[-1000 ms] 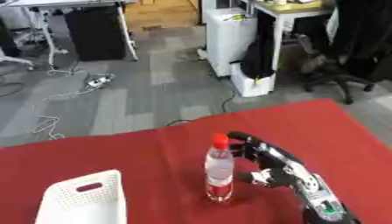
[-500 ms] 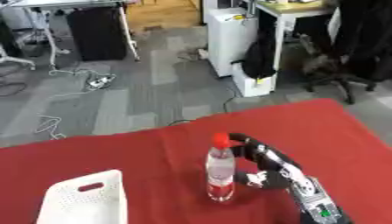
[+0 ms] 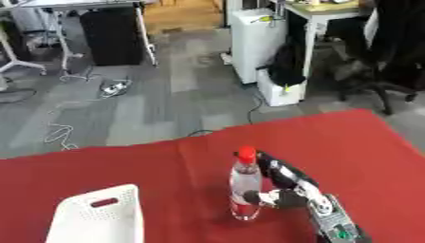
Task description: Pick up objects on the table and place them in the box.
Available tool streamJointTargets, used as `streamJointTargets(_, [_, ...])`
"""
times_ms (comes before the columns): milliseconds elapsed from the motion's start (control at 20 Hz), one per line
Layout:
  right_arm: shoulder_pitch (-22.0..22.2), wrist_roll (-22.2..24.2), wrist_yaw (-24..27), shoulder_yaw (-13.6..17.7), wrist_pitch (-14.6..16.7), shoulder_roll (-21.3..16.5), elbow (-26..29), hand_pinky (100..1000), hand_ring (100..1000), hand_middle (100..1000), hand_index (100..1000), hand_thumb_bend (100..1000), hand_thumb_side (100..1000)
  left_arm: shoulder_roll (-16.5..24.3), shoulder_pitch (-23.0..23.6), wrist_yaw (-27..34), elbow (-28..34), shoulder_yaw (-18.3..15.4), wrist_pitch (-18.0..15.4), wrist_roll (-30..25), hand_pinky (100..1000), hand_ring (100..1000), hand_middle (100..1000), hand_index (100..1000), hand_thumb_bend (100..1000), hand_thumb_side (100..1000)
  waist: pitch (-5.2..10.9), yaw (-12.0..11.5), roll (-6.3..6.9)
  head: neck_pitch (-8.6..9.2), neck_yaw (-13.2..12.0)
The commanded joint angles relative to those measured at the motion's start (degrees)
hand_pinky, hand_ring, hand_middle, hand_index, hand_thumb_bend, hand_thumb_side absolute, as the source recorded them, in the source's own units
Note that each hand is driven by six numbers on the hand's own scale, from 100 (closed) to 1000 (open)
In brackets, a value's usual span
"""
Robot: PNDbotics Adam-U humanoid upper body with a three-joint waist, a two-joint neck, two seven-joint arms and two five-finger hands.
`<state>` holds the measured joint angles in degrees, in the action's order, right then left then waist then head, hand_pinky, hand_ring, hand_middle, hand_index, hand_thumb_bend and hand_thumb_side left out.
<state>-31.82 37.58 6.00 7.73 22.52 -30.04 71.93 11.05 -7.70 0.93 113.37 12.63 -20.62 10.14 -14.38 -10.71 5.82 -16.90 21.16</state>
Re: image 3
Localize black panel under desk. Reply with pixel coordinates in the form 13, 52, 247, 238
78, 8, 146, 67

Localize white power strip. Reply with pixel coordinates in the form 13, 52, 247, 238
100, 80, 133, 98

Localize white plastic basket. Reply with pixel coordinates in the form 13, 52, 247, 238
43, 183, 146, 243

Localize white cabinet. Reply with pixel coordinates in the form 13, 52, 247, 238
229, 8, 289, 84

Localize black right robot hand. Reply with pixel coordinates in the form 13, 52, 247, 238
242, 150, 334, 214

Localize black cable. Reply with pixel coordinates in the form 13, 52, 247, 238
186, 84, 268, 138

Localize white box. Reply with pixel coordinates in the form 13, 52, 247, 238
255, 67, 309, 107

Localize clear bottle with red cap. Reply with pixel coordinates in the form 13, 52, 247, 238
227, 145, 265, 221

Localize white table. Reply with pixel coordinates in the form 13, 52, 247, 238
268, 0, 379, 79

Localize white stand with casters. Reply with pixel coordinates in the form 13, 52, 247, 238
0, 18, 50, 77

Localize white cable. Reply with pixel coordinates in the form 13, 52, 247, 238
41, 122, 80, 152

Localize black office chair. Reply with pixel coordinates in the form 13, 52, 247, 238
330, 0, 425, 116

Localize black bag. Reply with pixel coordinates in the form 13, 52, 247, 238
267, 41, 307, 87

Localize white desk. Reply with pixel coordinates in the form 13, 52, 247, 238
0, 0, 161, 73

